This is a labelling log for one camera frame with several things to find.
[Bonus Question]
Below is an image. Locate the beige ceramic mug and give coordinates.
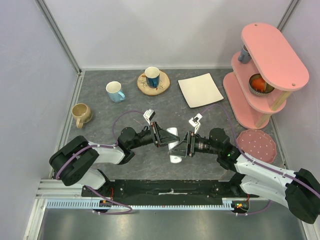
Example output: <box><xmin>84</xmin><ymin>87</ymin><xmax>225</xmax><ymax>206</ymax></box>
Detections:
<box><xmin>71</xmin><ymin>103</ymin><xmax>93</xmax><ymax>129</ymax></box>

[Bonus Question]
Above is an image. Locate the white slotted cable duct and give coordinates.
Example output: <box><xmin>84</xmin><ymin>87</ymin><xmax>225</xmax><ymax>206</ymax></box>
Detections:
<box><xmin>46</xmin><ymin>199</ymin><xmax>239</xmax><ymax>211</ymax></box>

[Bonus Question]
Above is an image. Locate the light blue mug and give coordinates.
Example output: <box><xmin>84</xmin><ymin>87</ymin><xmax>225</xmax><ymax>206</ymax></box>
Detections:
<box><xmin>105</xmin><ymin>81</ymin><xmax>126</xmax><ymax>103</ymax></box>

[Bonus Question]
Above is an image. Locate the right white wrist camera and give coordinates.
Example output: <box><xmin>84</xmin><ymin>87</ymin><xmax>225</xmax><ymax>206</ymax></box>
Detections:
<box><xmin>188</xmin><ymin>113</ymin><xmax>203</xmax><ymax>134</ymax></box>

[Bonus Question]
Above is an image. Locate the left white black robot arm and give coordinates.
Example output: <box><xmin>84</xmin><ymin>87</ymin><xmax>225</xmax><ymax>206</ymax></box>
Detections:
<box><xmin>49</xmin><ymin>122</ymin><xmax>180</xmax><ymax>197</ymax></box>

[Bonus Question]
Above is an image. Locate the pink three-tier shelf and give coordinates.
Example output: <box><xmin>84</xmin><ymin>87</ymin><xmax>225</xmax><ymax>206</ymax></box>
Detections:
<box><xmin>223</xmin><ymin>22</ymin><xmax>309</xmax><ymax>129</ymax></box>

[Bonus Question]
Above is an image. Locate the white remote control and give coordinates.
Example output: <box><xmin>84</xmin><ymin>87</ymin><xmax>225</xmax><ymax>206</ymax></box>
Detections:
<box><xmin>166</xmin><ymin>127</ymin><xmax>182</xmax><ymax>164</ymax></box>

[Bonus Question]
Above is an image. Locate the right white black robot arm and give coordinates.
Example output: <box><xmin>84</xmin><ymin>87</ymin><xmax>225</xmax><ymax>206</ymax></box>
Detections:
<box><xmin>169</xmin><ymin>128</ymin><xmax>320</xmax><ymax>224</ymax></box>

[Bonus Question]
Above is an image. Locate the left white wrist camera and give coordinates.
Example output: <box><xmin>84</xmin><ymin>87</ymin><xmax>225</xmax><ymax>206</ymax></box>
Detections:
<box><xmin>143</xmin><ymin>109</ymin><xmax>156</xmax><ymax>125</ymax></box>

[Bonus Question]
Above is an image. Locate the pink dotted plate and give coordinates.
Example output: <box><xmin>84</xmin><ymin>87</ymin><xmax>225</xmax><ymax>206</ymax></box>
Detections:
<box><xmin>236</xmin><ymin>129</ymin><xmax>277</xmax><ymax>164</ymax></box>

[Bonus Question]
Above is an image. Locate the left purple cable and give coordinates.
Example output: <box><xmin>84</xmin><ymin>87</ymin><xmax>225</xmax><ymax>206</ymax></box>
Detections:
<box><xmin>55</xmin><ymin>109</ymin><xmax>133</xmax><ymax>216</ymax></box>

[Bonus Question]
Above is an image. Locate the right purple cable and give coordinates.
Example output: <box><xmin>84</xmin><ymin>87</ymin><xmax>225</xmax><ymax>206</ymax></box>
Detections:
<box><xmin>199</xmin><ymin>104</ymin><xmax>320</xmax><ymax>216</ymax></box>

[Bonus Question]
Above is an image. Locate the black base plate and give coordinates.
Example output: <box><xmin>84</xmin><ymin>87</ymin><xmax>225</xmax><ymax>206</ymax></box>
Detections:
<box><xmin>97</xmin><ymin>179</ymin><xmax>248</xmax><ymax>206</ymax></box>

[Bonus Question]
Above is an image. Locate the cream square plate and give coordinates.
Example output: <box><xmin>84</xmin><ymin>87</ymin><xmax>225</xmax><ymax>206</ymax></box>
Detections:
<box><xmin>178</xmin><ymin>73</ymin><xmax>224</xmax><ymax>108</ymax></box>

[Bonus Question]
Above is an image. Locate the dark blue mug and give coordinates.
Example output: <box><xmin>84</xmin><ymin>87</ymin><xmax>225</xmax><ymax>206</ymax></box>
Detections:
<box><xmin>144</xmin><ymin>66</ymin><xmax>160</xmax><ymax>89</ymax></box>

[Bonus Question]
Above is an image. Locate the bowl with fruit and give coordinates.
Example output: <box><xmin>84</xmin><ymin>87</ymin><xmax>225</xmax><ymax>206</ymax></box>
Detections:
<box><xmin>248</xmin><ymin>73</ymin><xmax>275</xmax><ymax>96</ymax></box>

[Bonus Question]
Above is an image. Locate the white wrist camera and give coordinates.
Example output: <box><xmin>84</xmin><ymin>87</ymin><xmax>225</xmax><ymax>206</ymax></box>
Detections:
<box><xmin>143</xmin><ymin>109</ymin><xmax>156</xmax><ymax>125</ymax></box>
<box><xmin>188</xmin><ymin>113</ymin><xmax>203</xmax><ymax>134</ymax></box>

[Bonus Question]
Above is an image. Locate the grey cup on shelf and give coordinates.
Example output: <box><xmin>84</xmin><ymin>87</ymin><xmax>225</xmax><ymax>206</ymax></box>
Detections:
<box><xmin>237</xmin><ymin>45</ymin><xmax>252</xmax><ymax>64</ymax></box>

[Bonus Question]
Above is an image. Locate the purple cable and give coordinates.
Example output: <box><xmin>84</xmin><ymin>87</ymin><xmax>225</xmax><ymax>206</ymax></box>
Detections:
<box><xmin>55</xmin><ymin>109</ymin><xmax>133</xmax><ymax>216</ymax></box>
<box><xmin>199</xmin><ymin>104</ymin><xmax>320</xmax><ymax>216</ymax></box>

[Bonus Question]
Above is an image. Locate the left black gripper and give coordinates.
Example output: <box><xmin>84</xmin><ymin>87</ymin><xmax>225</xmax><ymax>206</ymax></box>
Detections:
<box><xmin>129</xmin><ymin>120</ymin><xmax>180</xmax><ymax>149</ymax></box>

